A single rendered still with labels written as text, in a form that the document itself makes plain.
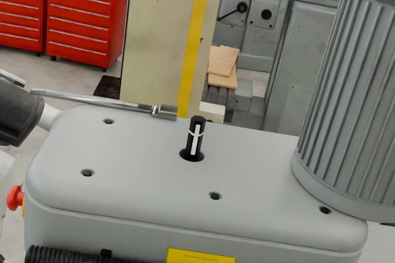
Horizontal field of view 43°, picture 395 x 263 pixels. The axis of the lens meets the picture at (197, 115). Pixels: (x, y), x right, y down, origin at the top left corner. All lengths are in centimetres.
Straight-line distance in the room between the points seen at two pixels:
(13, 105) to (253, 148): 55
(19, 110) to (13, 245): 229
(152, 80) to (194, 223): 196
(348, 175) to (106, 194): 31
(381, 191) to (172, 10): 188
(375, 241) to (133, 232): 43
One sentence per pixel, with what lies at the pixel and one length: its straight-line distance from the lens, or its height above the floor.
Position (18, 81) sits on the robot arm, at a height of 168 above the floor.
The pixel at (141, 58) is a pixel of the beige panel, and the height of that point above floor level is 134.
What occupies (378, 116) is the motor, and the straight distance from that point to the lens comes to 64.
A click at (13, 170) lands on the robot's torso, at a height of 163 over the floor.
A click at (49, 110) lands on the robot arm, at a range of 140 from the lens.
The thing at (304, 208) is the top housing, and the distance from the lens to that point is 69.
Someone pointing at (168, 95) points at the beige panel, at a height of 116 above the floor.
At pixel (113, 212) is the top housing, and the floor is 187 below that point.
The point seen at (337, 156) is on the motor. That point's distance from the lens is 68.
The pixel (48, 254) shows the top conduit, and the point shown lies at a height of 181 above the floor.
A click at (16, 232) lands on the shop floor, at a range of 345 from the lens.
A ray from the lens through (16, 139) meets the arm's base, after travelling 117.
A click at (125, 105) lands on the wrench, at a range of 83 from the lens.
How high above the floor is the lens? 228
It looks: 27 degrees down
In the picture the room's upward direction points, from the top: 11 degrees clockwise
